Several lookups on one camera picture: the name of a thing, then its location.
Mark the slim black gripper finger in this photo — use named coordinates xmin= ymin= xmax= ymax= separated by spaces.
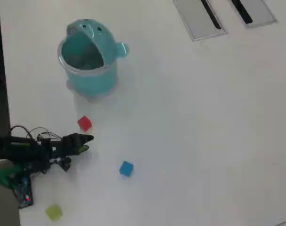
xmin=74 ymin=145 xmax=90 ymax=156

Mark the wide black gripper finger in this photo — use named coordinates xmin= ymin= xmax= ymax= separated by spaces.
xmin=74 ymin=133 xmax=94 ymax=145

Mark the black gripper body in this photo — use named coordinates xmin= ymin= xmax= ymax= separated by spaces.
xmin=60 ymin=133 xmax=79 ymax=157

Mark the red lego block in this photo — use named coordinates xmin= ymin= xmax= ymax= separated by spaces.
xmin=77 ymin=115 xmax=93 ymax=132

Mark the blue lego block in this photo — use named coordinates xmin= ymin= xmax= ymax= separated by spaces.
xmin=119 ymin=161 xmax=135 ymax=178

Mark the green lego block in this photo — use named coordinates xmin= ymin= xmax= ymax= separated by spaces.
xmin=45 ymin=203 xmax=63 ymax=222

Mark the green arm base clamp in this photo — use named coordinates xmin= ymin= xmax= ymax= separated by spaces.
xmin=0 ymin=164 xmax=23 ymax=189

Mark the teal whale-shaped bin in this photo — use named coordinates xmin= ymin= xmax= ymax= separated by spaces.
xmin=57 ymin=18 xmax=130 ymax=102

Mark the blue controller circuit board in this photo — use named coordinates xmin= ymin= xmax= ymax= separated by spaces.
xmin=12 ymin=173 xmax=34 ymax=209

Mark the wide grey table cable hatch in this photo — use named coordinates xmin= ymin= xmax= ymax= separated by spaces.
xmin=172 ymin=0 xmax=228 ymax=42

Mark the narrow grey table cable hatch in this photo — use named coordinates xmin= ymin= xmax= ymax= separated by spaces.
xmin=229 ymin=0 xmax=279 ymax=29

